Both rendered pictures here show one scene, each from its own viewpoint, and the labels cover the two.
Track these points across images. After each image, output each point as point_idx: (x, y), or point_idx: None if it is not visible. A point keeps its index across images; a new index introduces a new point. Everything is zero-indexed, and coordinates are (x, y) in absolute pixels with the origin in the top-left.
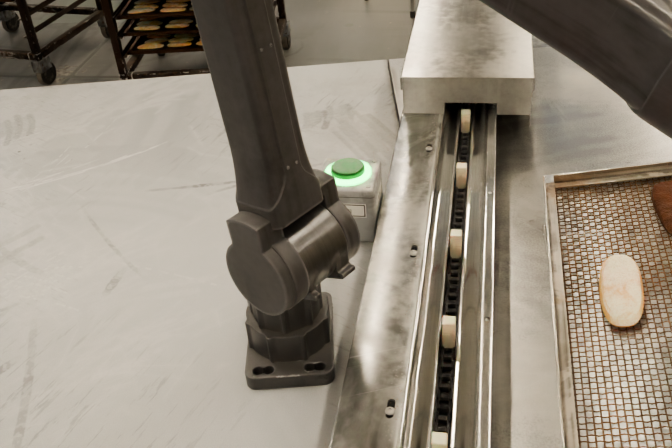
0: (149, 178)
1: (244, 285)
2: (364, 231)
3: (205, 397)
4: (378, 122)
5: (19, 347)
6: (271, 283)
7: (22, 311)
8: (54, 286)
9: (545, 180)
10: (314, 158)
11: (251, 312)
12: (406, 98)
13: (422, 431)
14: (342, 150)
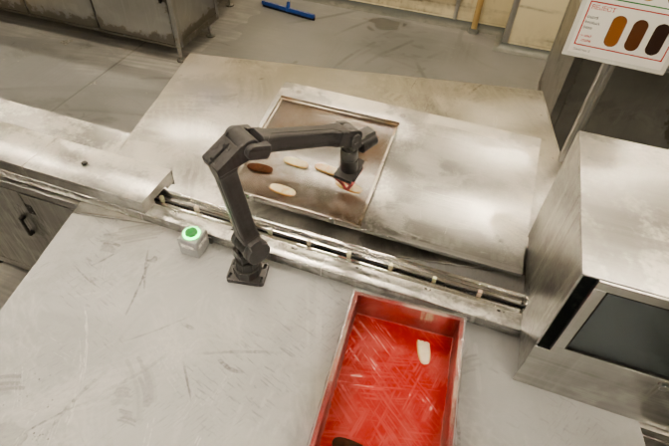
0: (114, 314)
1: (255, 260)
2: (207, 243)
3: (261, 298)
4: (128, 227)
5: (211, 356)
6: (265, 250)
7: (189, 358)
8: (178, 347)
9: None
10: (141, 252)
11: (244, 273)
12: (144, 208)
13: (301, 245)
14: (142, 242)
